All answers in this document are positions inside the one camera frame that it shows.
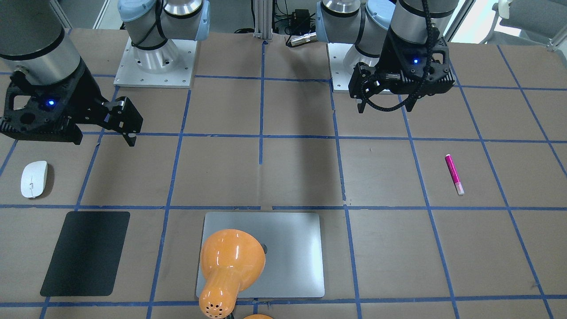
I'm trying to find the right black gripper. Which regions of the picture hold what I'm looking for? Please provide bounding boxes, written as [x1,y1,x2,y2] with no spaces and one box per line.
[0,60,143,147]

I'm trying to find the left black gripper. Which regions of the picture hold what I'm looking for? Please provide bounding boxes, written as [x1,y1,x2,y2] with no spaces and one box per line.
[348,34,455,114]

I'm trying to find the pink marker pen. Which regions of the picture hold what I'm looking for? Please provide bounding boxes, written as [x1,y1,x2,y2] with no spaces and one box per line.
[445,154,465,196]

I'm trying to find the white computer mouse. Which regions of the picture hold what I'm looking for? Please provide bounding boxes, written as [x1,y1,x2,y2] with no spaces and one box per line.
[20,161,48,198]

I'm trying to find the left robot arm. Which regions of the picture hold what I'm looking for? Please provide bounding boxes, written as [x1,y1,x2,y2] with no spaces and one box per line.
[316,0,458,113]

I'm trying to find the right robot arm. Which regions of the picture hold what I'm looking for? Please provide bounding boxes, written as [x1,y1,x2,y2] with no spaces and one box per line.
[1,0,210,147]

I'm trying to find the black mousepad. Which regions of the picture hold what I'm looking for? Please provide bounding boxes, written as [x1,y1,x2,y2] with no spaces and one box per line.
[40,211,130,297]

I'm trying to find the silver laptop notebook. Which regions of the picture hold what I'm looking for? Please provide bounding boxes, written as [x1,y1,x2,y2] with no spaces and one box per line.
[202,211,325,299]

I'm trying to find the metal cylinder connector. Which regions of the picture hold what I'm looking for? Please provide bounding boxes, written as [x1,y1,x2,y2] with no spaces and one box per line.
[286,32,318,48]

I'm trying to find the orange desk lamp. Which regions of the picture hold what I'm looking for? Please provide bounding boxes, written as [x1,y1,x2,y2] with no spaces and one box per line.
[198,229,267,319]

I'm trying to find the grey chair back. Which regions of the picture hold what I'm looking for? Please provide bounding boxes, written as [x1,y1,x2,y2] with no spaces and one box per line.
[480,0,567,46]

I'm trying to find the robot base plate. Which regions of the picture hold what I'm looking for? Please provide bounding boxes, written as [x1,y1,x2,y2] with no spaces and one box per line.
[327,43,380,93]
[113,39,199,89]

